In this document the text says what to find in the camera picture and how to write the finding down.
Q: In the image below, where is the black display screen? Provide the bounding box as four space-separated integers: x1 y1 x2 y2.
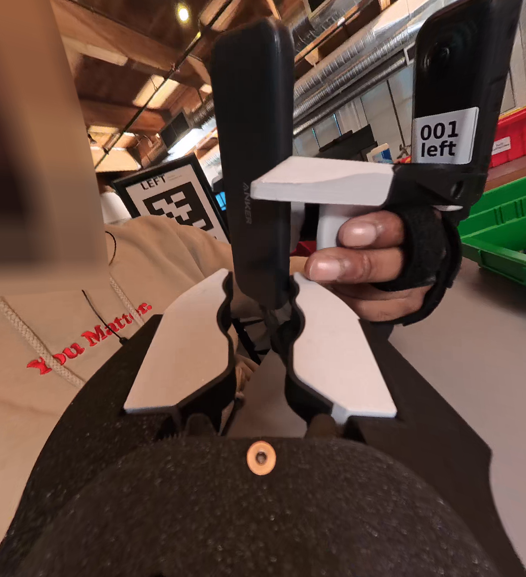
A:
318 124 378 160

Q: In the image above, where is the green plastic bin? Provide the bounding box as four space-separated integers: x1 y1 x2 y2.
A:
457 167 526 298

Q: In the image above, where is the person's beige hoodie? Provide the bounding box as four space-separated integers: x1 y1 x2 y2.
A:
0 216 263 564

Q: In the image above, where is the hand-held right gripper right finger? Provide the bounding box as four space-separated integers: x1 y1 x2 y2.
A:
285 272 399 420

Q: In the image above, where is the white air vent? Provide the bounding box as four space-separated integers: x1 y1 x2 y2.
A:
160 112 191 149

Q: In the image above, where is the long red plastic tub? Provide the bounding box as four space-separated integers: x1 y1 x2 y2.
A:
488 97 526 168

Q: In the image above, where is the large framed marker sign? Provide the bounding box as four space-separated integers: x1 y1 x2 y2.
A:
112 153 229 244

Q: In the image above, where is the silver ventilation duct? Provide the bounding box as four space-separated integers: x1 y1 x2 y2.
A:
290 18 419 122

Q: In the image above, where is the person's left hand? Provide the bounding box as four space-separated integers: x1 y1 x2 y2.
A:
304 211 427 324

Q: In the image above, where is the black slim hub cable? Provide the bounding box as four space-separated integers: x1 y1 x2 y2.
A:
260 304 293 359

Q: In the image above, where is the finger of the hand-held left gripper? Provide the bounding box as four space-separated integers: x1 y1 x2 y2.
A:
250 156 395 206

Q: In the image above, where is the black earphone cable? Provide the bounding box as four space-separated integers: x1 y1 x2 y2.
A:
82 230 130 346

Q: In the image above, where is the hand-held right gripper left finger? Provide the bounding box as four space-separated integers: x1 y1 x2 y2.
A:
123 268 237 414

